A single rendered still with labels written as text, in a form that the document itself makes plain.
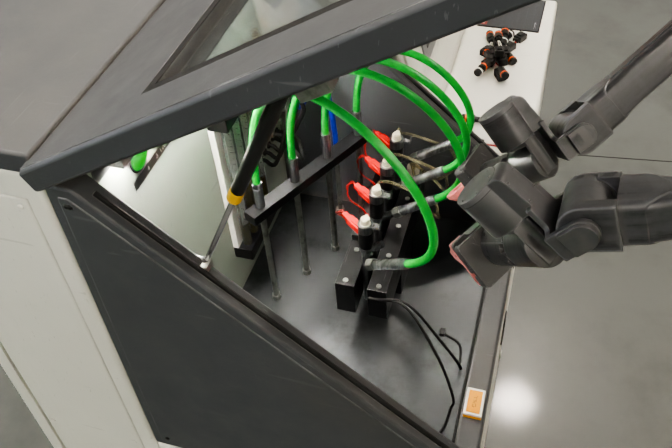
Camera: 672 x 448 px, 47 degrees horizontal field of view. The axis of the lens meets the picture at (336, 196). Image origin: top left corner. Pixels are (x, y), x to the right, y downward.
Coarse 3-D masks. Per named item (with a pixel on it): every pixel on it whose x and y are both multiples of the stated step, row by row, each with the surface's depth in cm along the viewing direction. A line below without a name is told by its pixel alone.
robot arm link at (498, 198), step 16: (480, 176) 87; (496, 176) 83; (512, 176) 83; (464, 192) 87; (480, 192) 83; (496, 192) 83; (512, 192) 82; (528, 192) 83; (544, 192) 85; (464, 208) 85; (480, 208) 84; (496, 208) 83; (512, 208) 84; (528, 208) 82; (544, 208) 84; (480, 224) 86; (496, 224) 84; (512, 224) 84; (544, 224) 82; (576, 224) 79; (592, 224) 78; (544, 240) 82; (560, 240) 80; (576, 240) 79; (592, 240) 79; (576, 256) 81
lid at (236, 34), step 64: (192, 0) 109; (256, 0) 97; (320, 0) 82; (384, 0) 67; (448, 0) 61; (512, 0) 59; (128, 64) 102; (192, 64) 92; (256, 64) 73; (320, 64) 69; (64, 128) 96; (128, 128) 82; (192, 128) 79
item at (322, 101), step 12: (336, 108) 110; (252, 120) 126; (348, 120) 110; (252, 132) 128; (360, 132) 109; (372, 132) 109; (372, 144) 109; (384, 144) 109; (384, 156) 109; (396, 168) 109; (252, 180) 137; (408, 180) 109; (420, 192) 110; (420, 204) 110; (432, 216) 111; (432, 228) 112; (432, 240) 113; (432, 252) 115; (408, 264) 121; (420, 264) 119
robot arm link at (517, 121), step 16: (512, 96) 111; (496, 112) 108; (512, 112) 108; (528, 112) 109; (496, 128) 109; (512, 128) 108; (528, 128) 109; (544, 128) 109; (576, 128) 107; (592, 128) 107; (496, 144) 111; (512, 144) 109; (560, 144) 108; (576, 144) 107
